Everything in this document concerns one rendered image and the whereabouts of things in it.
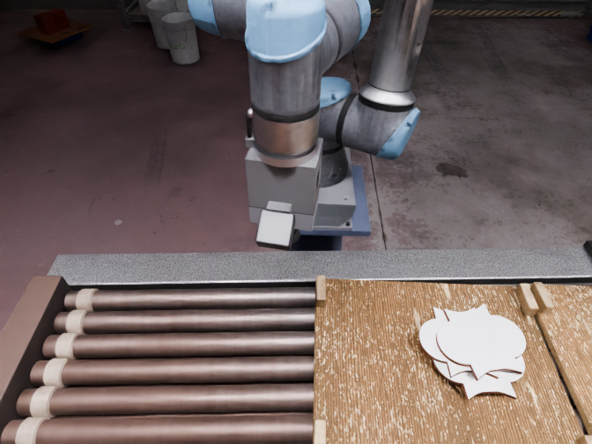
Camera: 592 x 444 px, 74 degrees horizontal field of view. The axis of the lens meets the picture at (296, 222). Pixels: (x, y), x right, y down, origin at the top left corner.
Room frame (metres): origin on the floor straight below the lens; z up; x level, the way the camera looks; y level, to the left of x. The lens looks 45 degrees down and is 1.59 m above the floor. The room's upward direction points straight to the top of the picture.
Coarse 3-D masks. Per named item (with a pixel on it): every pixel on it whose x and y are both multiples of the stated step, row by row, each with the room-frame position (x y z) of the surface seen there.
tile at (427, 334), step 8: (440, 312) 0.38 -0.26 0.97; (432, 320) 0.37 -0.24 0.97; (440, 320) 0.37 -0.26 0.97; (424, 328) 0.35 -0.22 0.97; (432, 328) 0.35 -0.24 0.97; (424, 336) 0.34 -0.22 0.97; (432, 336) 0.34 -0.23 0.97; (424, 344) 0.32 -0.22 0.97; (432, 344) 0.32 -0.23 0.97; (432, 352) 0.31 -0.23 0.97; (440, 352) 0.31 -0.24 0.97; (440, 360) 0.29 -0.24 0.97; (448, 360) 0.29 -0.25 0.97; (448, 368) 0.28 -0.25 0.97; (456, 368) 0.28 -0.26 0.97; (464, 368) 0.28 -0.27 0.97; (496, 376) 0.27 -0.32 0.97
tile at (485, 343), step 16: (448, 320) 0.36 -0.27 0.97; (464, 320) 0.36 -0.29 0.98; (480, 320) 0.36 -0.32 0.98; (496, 320) 0.36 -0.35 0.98; (448, 336) 0.33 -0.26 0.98; (464, 336) 0.33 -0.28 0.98; (480, 336) 0.33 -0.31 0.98; (496, 336) 0.33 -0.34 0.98; (512, 336) 0.33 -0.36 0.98; (448, 352) 0.30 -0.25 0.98; (464, 352) 0.30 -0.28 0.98; (480, 352) 0.30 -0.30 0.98; (496, 352) 0.30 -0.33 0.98; (512, 352) 0.30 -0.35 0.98; (480, 368) 0.27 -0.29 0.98; (496, 368) 0.27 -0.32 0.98; (512, 368) 0.27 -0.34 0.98
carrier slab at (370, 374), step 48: (336, 288) 0.46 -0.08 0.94; (384, 288) 0.46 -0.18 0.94; (432, 288) 0.46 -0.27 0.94; (480, 288) 0.46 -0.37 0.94; (336, 336) 0.35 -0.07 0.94; (384, 336) 0.35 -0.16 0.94; (528, 336) 0.35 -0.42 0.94; (336, 384) 0.27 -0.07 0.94; (384, 384) 0.27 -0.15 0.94; (432, 384) 0.27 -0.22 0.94; (528, 384) 0.27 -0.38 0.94; (336, 432) 0.19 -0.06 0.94; (384, 432) 0.19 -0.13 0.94; (432, 432) 0.19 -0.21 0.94; (480, 432) 0.19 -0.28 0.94; (528, 432) 0.19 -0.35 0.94; (576, 432) 0.19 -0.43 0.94
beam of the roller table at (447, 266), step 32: (64, 256) 0.56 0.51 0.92; (96, 256) 0.56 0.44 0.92; (128, 256) 0.56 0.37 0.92; (160, 256) 0.56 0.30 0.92; (192, 256) 0.56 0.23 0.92; (224, 256) 0.56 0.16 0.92; (256, 256) 0.56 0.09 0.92; (288, 256) 0.56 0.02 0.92; (320, 256) 0.56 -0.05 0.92; (352, 256) 0.56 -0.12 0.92; (384, 256) 0.56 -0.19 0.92; (416, 256) 0.56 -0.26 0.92; (448, 256) 0.56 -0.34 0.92; (480, 256) 0.56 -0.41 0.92; (512, 256) 0.56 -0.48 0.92; (544, 256) 0.56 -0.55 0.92; (576, 256) 0.56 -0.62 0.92; (96, 288) 0.48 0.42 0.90; (128, 288) 0.48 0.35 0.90; (160, 288) 0.48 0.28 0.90; (192, 288) 0.49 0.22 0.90
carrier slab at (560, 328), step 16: (560, 288) 0.46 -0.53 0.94; (576, 288) 0.46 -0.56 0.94; (560, 304) 0.42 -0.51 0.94; (576, 304) 0.42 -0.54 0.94; (544, 320) 0.39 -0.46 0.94; (560, 320) 0.39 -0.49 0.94; (576, 320) 0.39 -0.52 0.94; (544, 336) 0.36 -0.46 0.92; (560, 336) 0.35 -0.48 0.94; (576, 336) 0.35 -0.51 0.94; (560, 352) 0.32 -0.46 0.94; (576, 352) 0.32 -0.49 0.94; (560, 368) 0.30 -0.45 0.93; (576, 368) 0.29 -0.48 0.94; (576, 384) 0.27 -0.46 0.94; (576, 400) 0.24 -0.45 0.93
